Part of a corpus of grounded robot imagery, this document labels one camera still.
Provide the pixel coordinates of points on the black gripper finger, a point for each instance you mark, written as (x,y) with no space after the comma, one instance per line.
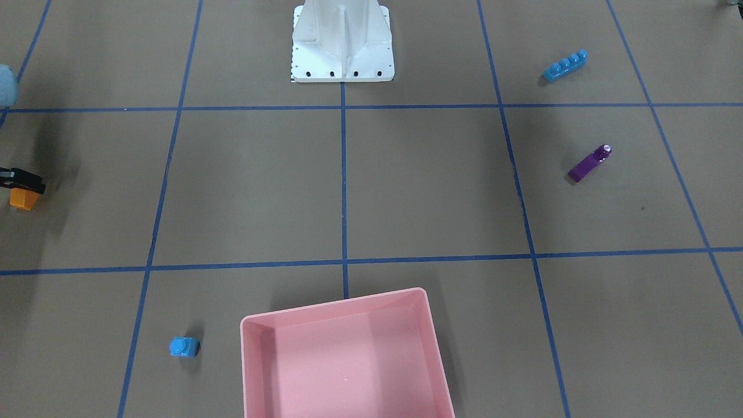
(15,178)

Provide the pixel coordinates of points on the orange toy block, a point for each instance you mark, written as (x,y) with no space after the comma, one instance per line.
(23,199)

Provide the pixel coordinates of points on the purple toy block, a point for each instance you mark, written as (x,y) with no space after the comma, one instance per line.
(589,163)

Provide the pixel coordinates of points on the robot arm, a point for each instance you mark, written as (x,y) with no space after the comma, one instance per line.
(9,88)

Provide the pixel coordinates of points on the pink plastic box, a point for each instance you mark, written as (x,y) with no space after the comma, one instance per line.
(371,356)

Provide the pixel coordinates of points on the small blue toy block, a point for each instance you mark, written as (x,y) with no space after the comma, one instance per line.
(184,347)

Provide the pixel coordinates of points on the brown paper table cover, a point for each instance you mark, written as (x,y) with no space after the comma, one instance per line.
(190,183)

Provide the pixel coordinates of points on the long blue toy block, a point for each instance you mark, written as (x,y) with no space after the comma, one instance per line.
(565,66)

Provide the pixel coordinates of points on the white camera stand column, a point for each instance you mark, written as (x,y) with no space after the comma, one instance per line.
(341,41)

